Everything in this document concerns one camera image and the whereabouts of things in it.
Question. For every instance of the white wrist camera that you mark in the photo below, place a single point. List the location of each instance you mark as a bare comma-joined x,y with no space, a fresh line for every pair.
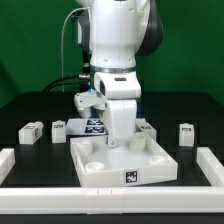
117,86

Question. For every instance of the black camera on stand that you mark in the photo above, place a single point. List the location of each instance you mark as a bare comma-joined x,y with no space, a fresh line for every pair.
83,20

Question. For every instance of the white marker base plate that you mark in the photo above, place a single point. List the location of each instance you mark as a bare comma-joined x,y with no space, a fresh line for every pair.
95,126

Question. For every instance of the white U-shaped obstacle fence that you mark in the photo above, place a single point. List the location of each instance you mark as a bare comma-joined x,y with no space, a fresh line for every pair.
189,199

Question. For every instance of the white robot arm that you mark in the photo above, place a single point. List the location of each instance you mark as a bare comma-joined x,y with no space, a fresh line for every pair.
115,32

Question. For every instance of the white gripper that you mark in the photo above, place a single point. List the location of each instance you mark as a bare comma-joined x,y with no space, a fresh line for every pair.
119,118

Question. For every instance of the white square tabletop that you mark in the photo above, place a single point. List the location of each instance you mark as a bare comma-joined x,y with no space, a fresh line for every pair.
139,162

